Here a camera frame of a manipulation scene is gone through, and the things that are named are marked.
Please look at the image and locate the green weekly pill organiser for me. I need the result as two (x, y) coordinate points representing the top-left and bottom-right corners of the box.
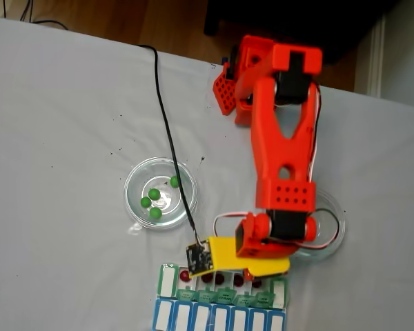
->
(157, 263), (290, 310)

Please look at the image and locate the black camera cable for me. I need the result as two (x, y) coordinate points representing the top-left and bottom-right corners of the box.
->
(137, 44), (204, 248)

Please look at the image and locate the white red servo wire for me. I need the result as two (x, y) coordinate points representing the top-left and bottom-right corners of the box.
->
(262, 82), (342, 251)

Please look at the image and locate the camera board on yellow mount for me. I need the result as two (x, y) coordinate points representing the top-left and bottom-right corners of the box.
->
(186, 236), (238, 279)

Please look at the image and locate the black floor cable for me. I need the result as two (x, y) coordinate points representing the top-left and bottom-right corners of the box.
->
(1, 0), (70, 32)

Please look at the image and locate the glass bowl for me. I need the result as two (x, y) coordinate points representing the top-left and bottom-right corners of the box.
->
(123, 157), (199, 231)
(291, 188), (346, 262)

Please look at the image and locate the blue weekly pill organiser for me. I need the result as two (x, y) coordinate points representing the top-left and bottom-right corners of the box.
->
(152, 298), (286, 331)

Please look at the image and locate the white gripper motor wire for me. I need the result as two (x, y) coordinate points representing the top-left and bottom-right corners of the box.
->
(213, 210), (251, 239)

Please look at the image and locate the white table cloth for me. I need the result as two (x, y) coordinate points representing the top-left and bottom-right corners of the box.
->
(0, 17), (414, 331)

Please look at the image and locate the black furniture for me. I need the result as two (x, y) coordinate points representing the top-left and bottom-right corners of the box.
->
(203, 0), (401, 66)

